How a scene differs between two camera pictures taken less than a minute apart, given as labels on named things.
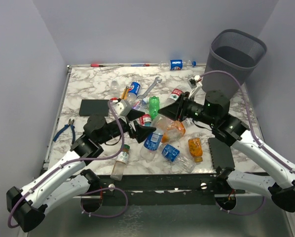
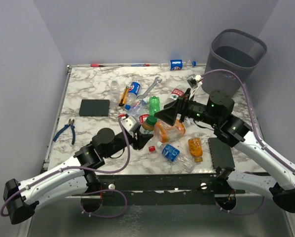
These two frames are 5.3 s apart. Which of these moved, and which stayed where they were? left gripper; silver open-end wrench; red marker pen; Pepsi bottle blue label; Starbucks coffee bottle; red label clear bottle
Moved: Starbucks coffee bottle; left gripper
Stayed: red label clear bottle; Pepsi bottle blue label; red marker pen; silver open-end wrench
